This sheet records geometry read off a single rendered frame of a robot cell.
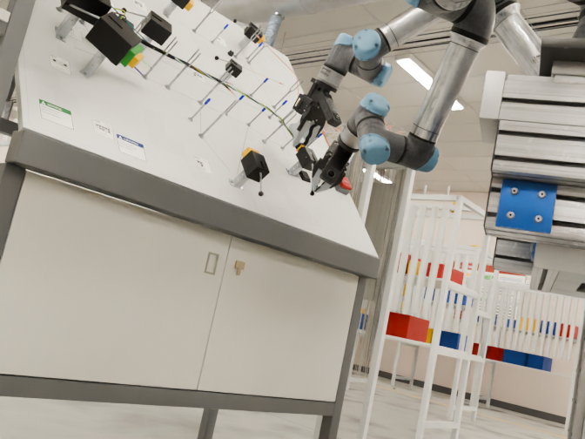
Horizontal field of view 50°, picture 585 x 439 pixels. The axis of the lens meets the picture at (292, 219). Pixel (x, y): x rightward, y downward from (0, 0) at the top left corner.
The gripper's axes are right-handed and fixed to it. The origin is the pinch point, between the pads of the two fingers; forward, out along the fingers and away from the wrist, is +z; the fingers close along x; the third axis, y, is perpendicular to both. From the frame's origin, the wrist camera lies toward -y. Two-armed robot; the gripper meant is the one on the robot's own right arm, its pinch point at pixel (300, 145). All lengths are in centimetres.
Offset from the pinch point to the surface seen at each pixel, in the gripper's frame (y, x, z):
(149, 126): -2, 55, 9
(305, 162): -6.7, 2.1, 3.2
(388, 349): 323, -813, 317
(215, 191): -17.1, 39.9, 15.8
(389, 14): 233, -289, -97
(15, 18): -6, 95, -3
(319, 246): -25.9, 2.0, 21.0
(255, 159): -17.5, 32.7, 5.0
